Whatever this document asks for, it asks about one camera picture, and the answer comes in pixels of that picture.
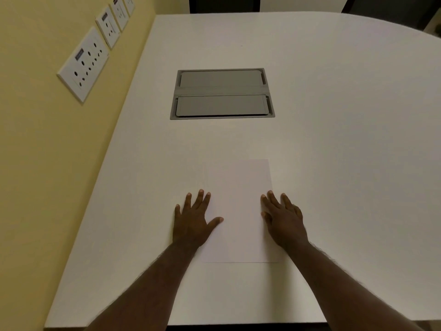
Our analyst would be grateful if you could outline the black chair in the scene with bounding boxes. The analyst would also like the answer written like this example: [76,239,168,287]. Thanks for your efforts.
[341,0,441,31]

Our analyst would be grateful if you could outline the grey cable box flap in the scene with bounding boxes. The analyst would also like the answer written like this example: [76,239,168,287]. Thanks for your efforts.
[176,95,269,117]
[179,70,265,88]

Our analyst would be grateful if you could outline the grey table cable box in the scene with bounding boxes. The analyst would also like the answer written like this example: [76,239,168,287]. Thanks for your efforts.
[170,68,276,120]

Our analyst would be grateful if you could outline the person's right forearm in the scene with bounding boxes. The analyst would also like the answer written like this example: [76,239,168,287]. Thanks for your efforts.
[285,239,426,331]

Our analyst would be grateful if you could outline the white paper sheet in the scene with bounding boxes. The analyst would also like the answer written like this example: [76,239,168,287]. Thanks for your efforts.
[201,159,280,264]

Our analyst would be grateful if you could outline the person's left forearm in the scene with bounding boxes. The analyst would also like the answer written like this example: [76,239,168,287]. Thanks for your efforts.
[84,242,201,331]

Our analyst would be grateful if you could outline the person's left hand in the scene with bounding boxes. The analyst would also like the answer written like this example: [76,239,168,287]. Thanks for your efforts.
[172,189,224,249]

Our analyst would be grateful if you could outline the person's right hand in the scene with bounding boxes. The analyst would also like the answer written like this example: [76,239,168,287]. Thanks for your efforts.
[260,191,309,251]

